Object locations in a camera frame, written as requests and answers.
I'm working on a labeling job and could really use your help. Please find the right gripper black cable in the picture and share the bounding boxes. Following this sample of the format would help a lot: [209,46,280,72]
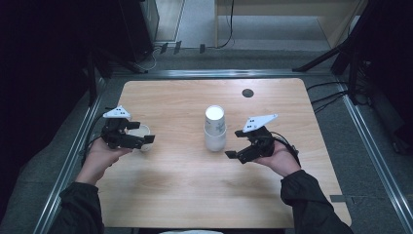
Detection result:
[269,131,301,168]

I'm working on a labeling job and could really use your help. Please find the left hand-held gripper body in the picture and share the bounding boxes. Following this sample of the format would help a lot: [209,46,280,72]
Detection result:
[100,105,144,150]

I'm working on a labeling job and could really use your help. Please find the single white paper cup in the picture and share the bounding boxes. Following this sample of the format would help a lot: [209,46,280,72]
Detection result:
[127,124,153,153]

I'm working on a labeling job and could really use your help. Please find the black hanging cable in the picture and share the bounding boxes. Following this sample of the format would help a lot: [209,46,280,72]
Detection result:
[215,0,236,50]

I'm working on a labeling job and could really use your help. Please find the person's left hand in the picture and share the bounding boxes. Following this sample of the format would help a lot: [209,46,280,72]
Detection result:
[75,137,134,187]

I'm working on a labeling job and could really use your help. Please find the person's right hand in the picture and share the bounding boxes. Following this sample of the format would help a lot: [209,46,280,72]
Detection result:
[251,139,302,178]

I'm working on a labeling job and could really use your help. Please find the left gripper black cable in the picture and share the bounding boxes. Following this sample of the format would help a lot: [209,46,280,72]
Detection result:
[79,106,116,167]

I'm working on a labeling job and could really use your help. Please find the white floor cable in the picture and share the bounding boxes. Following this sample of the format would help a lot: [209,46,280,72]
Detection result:
[137,45,164,72]

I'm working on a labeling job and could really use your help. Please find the black cabinet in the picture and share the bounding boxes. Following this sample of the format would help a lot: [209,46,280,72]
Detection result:
[118,0,160,64]

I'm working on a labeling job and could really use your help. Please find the stack of white paper cups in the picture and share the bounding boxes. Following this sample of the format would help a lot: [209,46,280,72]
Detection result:
[204,104,228,153]

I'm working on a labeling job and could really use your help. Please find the black floor cable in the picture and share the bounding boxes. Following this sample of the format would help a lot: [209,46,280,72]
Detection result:
[311,91,348,105]

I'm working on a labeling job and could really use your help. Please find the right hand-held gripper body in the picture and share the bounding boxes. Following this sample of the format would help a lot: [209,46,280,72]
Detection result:
[237,113,279,165]

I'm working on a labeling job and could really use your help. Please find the black metal stand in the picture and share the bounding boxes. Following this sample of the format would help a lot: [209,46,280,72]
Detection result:
[85,48,149,106]

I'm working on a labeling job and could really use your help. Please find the black tripod stand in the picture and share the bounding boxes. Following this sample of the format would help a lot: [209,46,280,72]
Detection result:
[291,0,391,106]

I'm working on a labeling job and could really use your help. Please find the light wooden furniture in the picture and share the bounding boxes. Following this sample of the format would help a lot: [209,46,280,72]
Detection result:
[213,0,369,50]

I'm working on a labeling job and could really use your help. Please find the grey tape strip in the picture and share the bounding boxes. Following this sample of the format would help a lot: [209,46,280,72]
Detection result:
[329,194,349,204]

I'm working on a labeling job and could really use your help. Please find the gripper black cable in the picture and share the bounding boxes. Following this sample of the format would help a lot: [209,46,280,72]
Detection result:
[79,106,116,167]
[269,131,301,168]

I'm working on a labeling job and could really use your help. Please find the long metal floor rail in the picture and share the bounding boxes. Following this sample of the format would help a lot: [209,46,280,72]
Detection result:
[32,77,108,234]
[335,77,413,234]
[110,68,335,81]

